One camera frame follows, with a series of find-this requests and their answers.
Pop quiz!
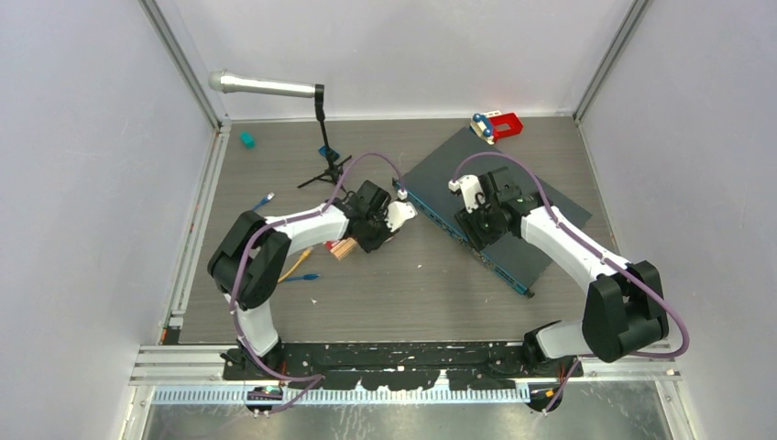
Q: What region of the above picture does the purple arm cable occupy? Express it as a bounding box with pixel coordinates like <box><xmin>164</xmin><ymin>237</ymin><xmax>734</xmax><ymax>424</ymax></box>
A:
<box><xmin>229</xmin><ymin>151</ymin><xmax>405</xmax><ymax>414</ymax></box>
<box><xmin>452</xmin><ymin>151</ymin><xmax>692</xmax><ymax>414</ymax></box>

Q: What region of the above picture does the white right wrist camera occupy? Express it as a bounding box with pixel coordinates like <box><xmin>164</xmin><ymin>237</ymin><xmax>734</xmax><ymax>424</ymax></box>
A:
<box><xmin>448</xmin><ymin>174</ymin><xmax>487</xmax><ymax>214</ymax></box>

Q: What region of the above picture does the black microphone tripod stand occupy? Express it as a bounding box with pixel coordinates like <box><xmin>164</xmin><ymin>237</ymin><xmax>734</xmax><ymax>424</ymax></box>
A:
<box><xmin>297</xmin><ymin>83</ymin><xmax>352</xmax><ymax>190</ymax></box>

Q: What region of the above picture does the aluminium frame rail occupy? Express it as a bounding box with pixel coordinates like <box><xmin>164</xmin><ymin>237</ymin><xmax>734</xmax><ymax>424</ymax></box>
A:
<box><xmin>129</xmin><ymin>345</ymin><xmax>683</xmax><ymax>386</ymax></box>

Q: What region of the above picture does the teal toy block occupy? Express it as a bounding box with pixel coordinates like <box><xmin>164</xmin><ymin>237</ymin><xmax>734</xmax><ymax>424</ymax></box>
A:
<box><xmin>239</xmin><ymin>132</ymin><xmax>256</xmax><ymax>149</ymax></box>

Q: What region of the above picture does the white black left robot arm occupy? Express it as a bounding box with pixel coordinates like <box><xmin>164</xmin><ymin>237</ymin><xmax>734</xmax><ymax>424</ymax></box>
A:
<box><xmin>207</xmin><ymin>181</ymin><xmax>402</xmax><ymax>380</ymax></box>

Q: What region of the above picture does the yellow ethernet cable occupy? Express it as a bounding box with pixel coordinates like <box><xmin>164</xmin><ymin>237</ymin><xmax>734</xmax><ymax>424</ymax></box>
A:
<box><xmin>278</xmin><ymin>247</ymin><xmax>314</xmax><ymax>284</ymax></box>

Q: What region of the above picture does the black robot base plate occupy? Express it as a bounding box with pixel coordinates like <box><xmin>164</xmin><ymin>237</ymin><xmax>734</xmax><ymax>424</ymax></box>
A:
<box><xmin>220</xmin><ymin>342</ymin><xmax>582</xmax><ymax>391</ymax></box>

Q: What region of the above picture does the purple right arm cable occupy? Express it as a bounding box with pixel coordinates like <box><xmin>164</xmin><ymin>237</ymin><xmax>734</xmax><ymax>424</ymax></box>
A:
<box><xmin>452</xmin><ymin>151</ymin><xmax>692</xmax><ymax>414</ymax></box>

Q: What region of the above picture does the red white cigarette box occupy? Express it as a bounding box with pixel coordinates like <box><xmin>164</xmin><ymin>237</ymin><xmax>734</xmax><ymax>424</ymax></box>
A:
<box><xmin>324</xmin><ymin>237</ymin><xmax>358</xmax><ymax>261</ymax></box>

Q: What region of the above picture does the red blue toy truck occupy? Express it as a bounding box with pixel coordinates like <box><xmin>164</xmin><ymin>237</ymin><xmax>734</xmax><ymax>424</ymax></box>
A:
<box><xmin>469</xmin><ymin>111</ymin><xmax>524</xmax><ymax>145</ymax></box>

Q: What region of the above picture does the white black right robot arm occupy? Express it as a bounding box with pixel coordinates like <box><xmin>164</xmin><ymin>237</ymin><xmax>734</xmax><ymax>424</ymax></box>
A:
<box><xmin>455</xmin><ymin>190</ymin><xmax>669</xmax><ymax>377</ymax></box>

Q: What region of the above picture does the blue ethernet cable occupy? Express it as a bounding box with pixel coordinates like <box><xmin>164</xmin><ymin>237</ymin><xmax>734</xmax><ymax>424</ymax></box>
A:
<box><xmin>251</xmin><ymin>192</ymin><xmax>321</xmax><ymax>284</ymax></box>

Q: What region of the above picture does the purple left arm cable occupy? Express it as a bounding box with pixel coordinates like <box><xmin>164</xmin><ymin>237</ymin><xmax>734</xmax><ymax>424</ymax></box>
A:
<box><xmin>229</xmin><ymin>151</ymin><xmax>405</xmax><ymax>414</ymax></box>

